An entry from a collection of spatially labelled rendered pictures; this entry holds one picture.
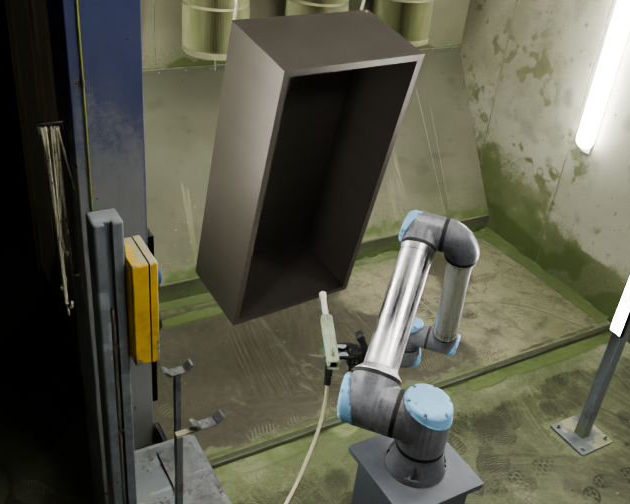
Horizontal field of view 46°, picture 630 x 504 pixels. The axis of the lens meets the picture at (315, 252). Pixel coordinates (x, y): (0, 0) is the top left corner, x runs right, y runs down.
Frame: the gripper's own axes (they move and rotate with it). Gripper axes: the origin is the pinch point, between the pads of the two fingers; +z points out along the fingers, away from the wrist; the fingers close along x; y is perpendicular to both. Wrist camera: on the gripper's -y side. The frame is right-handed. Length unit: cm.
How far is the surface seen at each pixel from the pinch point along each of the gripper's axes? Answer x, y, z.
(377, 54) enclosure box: 24, -111, -9
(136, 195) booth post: -44, -87, 66
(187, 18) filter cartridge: 135, -92, 62
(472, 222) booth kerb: 181, 36, -118
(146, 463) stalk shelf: -80, -24, 61
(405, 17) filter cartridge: 173, -91, -52
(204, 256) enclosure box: 47, -13, 50
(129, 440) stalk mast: -97, -49, 62
